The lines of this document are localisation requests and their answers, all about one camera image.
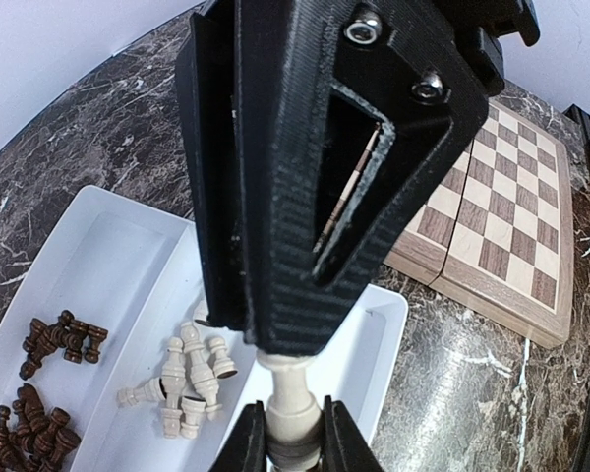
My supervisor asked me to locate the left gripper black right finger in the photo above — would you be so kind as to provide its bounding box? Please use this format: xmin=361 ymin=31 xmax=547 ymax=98
xmin=322 ymin=395 xmax=382 ymax=472

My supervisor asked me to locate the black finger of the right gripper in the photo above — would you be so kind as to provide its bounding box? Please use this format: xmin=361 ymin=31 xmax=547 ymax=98
xmin=175 ymin=1 xmax=256 ymax=330
xmin=235 ymin=1 xmax=488 ymax=355

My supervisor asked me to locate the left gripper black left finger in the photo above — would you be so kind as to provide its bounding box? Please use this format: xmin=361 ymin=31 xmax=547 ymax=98
xmin=209 ymin=401 xmax=266 ymax=472

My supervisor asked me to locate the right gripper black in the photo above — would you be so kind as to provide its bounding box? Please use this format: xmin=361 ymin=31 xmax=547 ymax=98
xmin=434 ymin=0 xmax=540 ymax=96

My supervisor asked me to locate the white chess piece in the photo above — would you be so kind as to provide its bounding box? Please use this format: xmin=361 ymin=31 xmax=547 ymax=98
xmin=257 ymin=351 xmax=322 ymax=471

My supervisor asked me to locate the white plastic divided tray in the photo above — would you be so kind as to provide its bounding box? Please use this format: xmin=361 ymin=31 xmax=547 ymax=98
xmin=0 ymin=186 xmax=408 ymax=471

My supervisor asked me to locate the wooden chess board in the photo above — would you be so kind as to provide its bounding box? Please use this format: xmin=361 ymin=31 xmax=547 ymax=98
xmin=385 ymin=102 xmax=574 ymax=348

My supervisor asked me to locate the white chess pieces pile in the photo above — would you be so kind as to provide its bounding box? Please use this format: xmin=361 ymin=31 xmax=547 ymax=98
xmin=116 ymin=299 xmax=238 ymax=440

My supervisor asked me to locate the dark chess pieces pile upper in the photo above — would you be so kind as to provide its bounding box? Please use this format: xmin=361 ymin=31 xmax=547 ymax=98
xmin=19 ymin=310 xmax=109 ymax=381

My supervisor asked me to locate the dark chess pieces pile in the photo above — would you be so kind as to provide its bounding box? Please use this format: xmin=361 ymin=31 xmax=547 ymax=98
xmin=19 ymin=310 xmax=109 ymax=381
xmin=0 ymin=383 xmax=82 ymax=471

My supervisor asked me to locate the dark chess pieces pile lower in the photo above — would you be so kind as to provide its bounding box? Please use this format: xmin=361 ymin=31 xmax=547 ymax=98
xmin=0 ymin=383 xmax=82 ymax=471

